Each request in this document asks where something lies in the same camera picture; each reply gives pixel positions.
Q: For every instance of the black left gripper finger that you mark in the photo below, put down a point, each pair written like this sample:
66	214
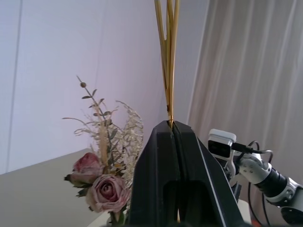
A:
151	179

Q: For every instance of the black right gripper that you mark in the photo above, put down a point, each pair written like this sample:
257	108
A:
236	191

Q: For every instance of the yellow dried grass bouquet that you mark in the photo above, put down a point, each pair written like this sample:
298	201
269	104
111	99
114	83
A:
168	59

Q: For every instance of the pink rose dried bouquet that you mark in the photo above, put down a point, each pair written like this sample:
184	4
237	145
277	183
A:
106	186

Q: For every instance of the beige curtain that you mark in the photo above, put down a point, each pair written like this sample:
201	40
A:
248	71

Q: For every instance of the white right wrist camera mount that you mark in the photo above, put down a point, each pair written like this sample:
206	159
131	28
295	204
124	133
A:
221	144

